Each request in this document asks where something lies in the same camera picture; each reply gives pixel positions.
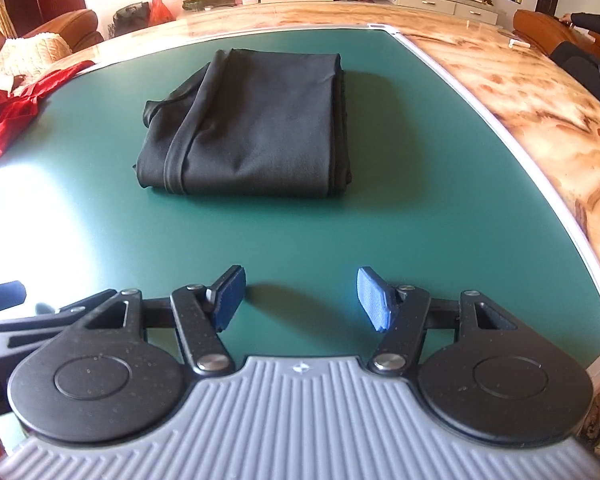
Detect red velvet cloth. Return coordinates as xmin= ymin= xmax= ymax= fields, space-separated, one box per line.
xmin=0 ymin=60 xmax=96 ymax=173

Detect red plastic bag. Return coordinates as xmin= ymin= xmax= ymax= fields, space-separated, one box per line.
xmin=150 ymin=0 xmax=174 ymax=25

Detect brown leather armchair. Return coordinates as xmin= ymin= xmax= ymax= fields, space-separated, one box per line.
xmin=0 ymin=9 xmax=106 ymax=56

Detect black pants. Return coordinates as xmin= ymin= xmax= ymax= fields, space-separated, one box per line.
xmin=131 ymin=47 xmax=353 ymax=198

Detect cream fluffy cushion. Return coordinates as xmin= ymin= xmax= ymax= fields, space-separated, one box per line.
xmin=0 ymin=32 xmax=74 ymax=83

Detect black plastic bag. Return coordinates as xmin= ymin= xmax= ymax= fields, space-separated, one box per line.
xmin=111 ymin=2 xmax=153 ymax=39

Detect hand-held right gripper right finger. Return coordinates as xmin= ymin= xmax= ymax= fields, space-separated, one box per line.
xmin=356 ymin=266 xmax=521 ymax=376

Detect brown leather sofa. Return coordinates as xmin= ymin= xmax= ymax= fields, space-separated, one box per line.
xmin=512 ymin=9 xmax=588 ymax=58

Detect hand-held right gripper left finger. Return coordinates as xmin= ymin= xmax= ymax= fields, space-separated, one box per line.
xmin=82 ymin=265 xmax=247 ymax=376

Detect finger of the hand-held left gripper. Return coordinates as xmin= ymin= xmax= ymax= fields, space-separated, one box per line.
xmin=0 ymin=288 xmax=119 ymax=356
xmin=0 ymin=281 xmax=27 ymax=317

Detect green table mat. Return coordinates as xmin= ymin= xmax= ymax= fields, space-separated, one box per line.
xmin=0 ymin=25 xmax=600 ymax=421

